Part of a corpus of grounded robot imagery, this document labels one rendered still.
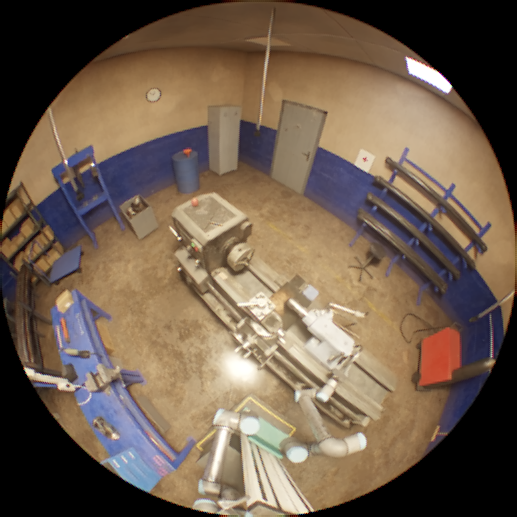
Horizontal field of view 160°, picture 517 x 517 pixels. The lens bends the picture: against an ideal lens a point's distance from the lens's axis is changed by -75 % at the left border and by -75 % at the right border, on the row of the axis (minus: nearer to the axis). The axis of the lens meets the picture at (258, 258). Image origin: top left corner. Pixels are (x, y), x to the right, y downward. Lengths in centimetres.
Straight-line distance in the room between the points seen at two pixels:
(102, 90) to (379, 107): 479
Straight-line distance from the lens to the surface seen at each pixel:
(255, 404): 214
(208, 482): 149
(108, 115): 419
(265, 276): 186
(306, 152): 434
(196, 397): 250
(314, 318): 146
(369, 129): 380
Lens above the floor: 243
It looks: 53 degrees down
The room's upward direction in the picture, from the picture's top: 10 degrees clockwise
